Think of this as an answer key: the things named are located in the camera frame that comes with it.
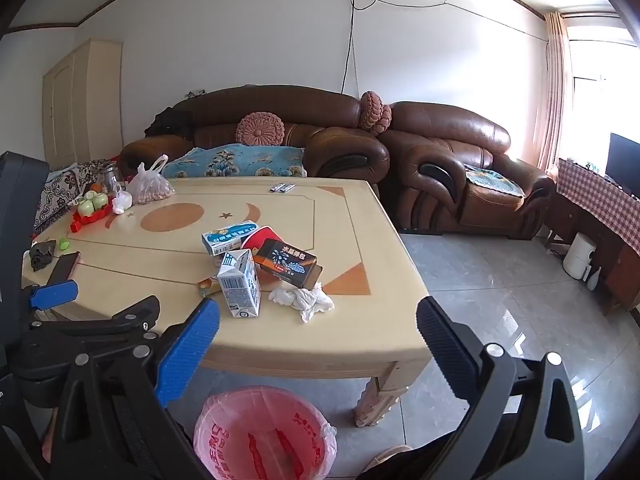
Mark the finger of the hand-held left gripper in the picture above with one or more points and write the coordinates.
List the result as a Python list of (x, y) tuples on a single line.
[(115, 322), (52, 294)]

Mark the clear plastic bag of peanuts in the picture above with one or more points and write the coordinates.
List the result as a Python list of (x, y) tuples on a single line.
[(150, 187)]

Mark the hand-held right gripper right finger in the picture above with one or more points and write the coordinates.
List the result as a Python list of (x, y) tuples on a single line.
[(445, 350)]

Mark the pink curtain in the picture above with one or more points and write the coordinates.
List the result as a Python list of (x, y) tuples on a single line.
[(555, 90)]

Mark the black cardboard box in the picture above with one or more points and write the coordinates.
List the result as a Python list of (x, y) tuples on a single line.
[(287, 262)]

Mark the bright window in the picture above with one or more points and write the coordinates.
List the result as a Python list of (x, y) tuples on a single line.
[(605, 60)]

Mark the white air fryer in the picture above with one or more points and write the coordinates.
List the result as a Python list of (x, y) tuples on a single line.
[(577, 255)]

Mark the small white bottle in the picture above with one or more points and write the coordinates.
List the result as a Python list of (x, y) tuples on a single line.
[(593, 279)]

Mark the blue crochet seat cover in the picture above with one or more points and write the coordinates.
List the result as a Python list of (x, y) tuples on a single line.
[(495, 180)]

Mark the black and white patterned cloth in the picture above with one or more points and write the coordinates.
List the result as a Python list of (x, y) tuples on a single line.
[(65, 185)]

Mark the red paper cup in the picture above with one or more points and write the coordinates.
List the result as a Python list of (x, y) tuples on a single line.
[(262, 236)]

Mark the person's beige shoe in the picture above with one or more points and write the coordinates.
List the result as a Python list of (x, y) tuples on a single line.
[(385, 457)]

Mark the brown leather sofa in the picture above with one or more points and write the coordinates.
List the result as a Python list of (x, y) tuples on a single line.
[(280, 110)]

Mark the black television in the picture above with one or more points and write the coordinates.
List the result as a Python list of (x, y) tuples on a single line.
[(622, 160)]

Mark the cream wardrobe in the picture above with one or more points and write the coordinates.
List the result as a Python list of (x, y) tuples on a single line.
[(82, 105)]

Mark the white tissue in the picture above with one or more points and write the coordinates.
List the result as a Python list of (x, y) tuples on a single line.
[(305, 302)]

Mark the dark clothes pile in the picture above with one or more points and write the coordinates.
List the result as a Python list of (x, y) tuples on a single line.
[(167, 122)]

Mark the glass jar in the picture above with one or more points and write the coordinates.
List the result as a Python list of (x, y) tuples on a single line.
[(112, 177)]

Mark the pink lined trash bin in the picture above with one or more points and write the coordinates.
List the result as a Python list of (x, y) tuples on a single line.
[(262, 435)]

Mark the orange candy wrapper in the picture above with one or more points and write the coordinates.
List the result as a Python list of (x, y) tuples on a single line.
[(206, 286)]

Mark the blue and white medicine box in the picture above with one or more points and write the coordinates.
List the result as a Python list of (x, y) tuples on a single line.
[(227, 237)]

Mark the brown leather armchair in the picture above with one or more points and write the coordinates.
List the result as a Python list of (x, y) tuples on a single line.
[(450, 135)]

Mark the small green plastic item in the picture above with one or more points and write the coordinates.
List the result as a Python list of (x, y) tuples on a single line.
[(64, 244)]

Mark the pink round cushion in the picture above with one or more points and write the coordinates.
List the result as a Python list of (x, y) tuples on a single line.
[(370, 110), (386, 120), (260, 129)]

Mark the red checkered tablecloth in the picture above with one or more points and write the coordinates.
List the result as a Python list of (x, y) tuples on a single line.
[(595, 195)]

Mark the small white plastic bag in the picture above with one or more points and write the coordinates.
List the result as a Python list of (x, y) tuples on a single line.
[(121, 202)]

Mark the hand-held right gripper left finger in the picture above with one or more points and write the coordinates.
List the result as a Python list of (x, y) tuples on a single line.
[(187, 355)]

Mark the white and blue milk carton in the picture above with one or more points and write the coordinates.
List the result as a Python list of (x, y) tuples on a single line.
[(240, 287)]

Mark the black smartphone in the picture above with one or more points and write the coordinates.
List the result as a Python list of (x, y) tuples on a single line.
[(65, 266)]

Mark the person's right leg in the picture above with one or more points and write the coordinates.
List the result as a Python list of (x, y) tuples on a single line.
[(425, 460)]

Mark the blue floral cushion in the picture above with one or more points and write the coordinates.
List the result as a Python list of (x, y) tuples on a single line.
[(235, 162)]

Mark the green and white cup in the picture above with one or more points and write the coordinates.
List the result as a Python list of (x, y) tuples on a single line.
[(85, 207), (91, 195), (101, 202)]

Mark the dark grey cloth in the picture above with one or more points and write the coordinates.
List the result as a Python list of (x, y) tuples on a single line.
[(42, 255)]

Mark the brown wooden cabinet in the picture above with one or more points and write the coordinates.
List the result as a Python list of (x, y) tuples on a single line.
[(620, 275)]

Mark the green white tea set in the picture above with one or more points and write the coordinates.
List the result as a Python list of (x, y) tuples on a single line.
[(87, 221)]

